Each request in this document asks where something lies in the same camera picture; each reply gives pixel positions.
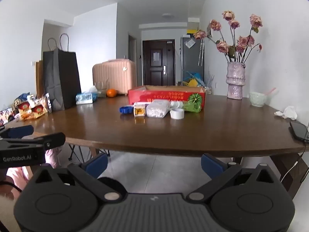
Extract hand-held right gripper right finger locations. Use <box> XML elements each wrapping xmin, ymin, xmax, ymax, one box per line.
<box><xmin>187</xmin><ymin>153</ymin><xmax>277</xmax><ymax>202</ymax></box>

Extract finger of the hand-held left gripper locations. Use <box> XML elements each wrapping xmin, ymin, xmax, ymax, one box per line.
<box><xmin>0</xmin><ymin>125</ymin><xmax>34</xmax><ymax>140</ymax></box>
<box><xmin>0</xmin><ymin>132</ymin><xmax>66</xmax><ymax>151</ymax></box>

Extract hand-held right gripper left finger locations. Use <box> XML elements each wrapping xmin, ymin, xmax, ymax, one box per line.
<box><xmin>31</xmin><ymin>153</ymin><xmax>127</xmax><ymax>202</ymax></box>

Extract green clear plastic packet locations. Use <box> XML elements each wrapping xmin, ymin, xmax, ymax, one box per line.
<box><xmin>183</xmin><ymin>101</ymin><xmax>202</xmax><ymax>113</ymax></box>

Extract white round plastic cup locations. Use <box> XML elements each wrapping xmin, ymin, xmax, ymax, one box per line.
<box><xmin>169</xmin><ymin>108</ymin><xmax>185</xmax><ymax>120</ymax></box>

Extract white and yellow cube box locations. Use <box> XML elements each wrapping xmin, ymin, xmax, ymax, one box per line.
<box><xmin>133</xmin><ymin>102</ymin><xmax>148</xmax><ymax>118</ymax></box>

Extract clear cotton swab container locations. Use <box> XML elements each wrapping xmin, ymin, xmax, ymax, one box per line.
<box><xmin>146</xmin><ymin>100</ymin><xmax>170</xmax><ymax>118</ymax></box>

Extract red cardboard box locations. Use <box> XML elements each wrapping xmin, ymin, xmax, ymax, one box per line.
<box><xmin>127</xmin><ymin>85</ymin><xmax>206</xmax><ymax>110</ymax></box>

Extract person's pink clothing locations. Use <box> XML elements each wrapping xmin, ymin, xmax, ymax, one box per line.
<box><xmin>5</xmin><ymin>135</ymin><xmax>62</xmax><ymax>194</ymax></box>

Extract printed photo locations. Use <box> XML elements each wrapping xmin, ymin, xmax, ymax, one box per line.
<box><xmin>0</xmin><ymin>107</ymin><xmax>15</xmax><ymax>126</ymax></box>

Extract orange red snack packets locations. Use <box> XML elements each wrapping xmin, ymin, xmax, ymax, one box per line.
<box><xmin>15</xmin><ymin>101</ymin><xmax>48</xmax><ymax>121</ymax></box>

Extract folding stool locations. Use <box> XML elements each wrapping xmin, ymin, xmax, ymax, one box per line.
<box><xmin>66</xmin><ymin>142</ymin><xmax>111</xmax><ymax>162</ymax></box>

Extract silver foil packet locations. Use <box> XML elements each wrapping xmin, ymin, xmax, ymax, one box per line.
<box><xmin>44</xmin><ymin>93</ymin><xmax>53</xmax><ymax>113</ymax></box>

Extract blue tissue pack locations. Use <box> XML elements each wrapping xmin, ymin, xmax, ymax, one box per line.
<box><xmin>76</xmin><ymin>86</ymin><xmax>99</xmax><ymax>105</ymax></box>

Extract brown paper bag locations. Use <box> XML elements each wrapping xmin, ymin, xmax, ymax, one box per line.
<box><xmin>35</xmin><ymin>60</ymin><xmax>45</xmax><ymax>98</ymax></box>

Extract black paper bag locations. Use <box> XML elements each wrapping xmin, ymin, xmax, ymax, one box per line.
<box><xmin>43</xmin><ymin>33</ymin><xmax>82</xmax><ymax>111</ymax></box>

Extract clear drinking glass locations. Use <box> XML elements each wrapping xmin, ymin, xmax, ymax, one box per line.
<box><xmin>95</xmin><ymin>82</ymin><xmax>108</xmax><ymax>97</ymax></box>

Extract pale green bowl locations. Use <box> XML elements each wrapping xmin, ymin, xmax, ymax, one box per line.
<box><xmin>249</xmin><ymin>92</ymin><xmax>268</xmax><ymax>107</ymax></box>

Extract pink textured vase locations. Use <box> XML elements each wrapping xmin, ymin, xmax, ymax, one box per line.
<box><xmin>226</xmin><ymin>61</ymin><xmax>246</xmax><ymax>100</ymax></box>

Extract yellow and blue plastic pile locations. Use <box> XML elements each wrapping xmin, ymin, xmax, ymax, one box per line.
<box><xmin>183</xmin><ymin>71</ymin><xmax>204</xmax><ymax>87</ymax></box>

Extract pink suitcase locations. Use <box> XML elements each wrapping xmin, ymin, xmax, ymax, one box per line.
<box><xmin>92</xmin><ymin>58</ymin><xmax>136</xmax><ymax>95</ymax></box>

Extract crumpled white tissue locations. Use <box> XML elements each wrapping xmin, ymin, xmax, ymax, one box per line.
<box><xmin>274</xmin><ymin>106</ymin><xmax>297</xmax><ymax>120</ymax></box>

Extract black smartphone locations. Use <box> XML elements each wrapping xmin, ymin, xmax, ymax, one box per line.
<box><xmin>289</xmin><ymin>121</ymin><xmax>309</xmax><ymax>142</ymax></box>

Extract grey refrigerator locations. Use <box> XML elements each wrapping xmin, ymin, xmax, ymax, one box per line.
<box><xmin>181</xmin><ymin>36</ymin><xmax>205</xmax><ymax>87</ymax></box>

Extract silver hanging strips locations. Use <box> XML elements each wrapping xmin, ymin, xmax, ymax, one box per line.
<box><xmin>198</xmin><ymin>37</ymin><xmax>206</xmax><ymax>66</ymax></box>

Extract dark brown door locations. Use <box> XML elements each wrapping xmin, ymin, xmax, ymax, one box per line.
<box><xmin>142</xmin><ymin>39</ymin><xmax>176</xmax><ymax>86</ymax></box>

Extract dried pink roses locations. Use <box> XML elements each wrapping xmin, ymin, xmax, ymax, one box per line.
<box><xmin>193</xmin><ymin>10</ymin><xmax>263</xmax><ymax>64</ymax></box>

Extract white charging cable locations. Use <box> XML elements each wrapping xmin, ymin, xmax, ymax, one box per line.
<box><xmin>281</xmin><ymin>141</ymin><xmax>309</xmax><ymax>182</ymax></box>

